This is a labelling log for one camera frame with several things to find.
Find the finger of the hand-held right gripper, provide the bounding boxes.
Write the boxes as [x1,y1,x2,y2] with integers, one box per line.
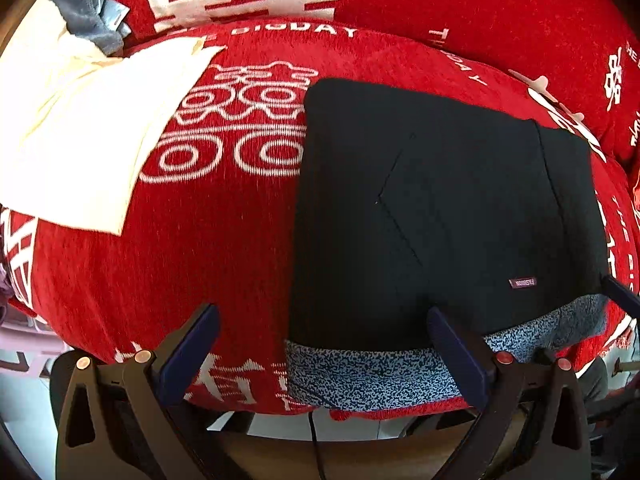
[601,275,640,322]

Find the cream cloth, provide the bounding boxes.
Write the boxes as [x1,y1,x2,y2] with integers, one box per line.
[0,0,226,236]

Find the black pants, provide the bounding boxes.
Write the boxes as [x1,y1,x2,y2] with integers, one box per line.
[284,77,611,413]

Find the red printed pillow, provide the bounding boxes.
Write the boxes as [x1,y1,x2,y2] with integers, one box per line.
[80,0,640,161]

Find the black cable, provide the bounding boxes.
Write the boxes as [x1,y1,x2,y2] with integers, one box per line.
[307,407,328,480]

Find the grey blue cloth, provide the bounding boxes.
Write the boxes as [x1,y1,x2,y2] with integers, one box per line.
[45,0,133,56]

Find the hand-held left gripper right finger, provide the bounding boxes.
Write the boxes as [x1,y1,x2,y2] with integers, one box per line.
[426,306,593,480]

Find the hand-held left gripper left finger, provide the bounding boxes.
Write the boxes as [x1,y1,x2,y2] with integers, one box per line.
[55,302,236,480]

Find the red printed blanket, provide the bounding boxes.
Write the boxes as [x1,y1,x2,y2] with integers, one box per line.
[0,22,640,421]

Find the pink plastic stool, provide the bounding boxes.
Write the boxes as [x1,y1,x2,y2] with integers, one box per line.
[0,320,66,376]

